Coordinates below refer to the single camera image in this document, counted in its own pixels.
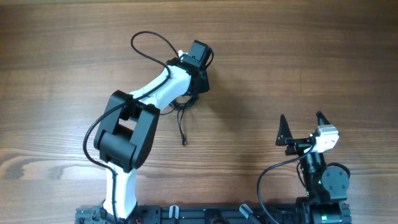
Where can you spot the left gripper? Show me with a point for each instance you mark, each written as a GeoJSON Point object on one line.
{"type": "Point", "coordinates": [203, 83]}

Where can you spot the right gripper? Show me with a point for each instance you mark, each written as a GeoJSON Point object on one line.
{"type": "Point", "coordinates": [299, 144]}

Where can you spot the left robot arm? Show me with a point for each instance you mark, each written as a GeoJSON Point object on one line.
{"type": "Point", "coordinates": [126, 130]}

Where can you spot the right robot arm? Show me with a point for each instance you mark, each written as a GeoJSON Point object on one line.
{"type": "Point", "coordinates": [326, 183]}

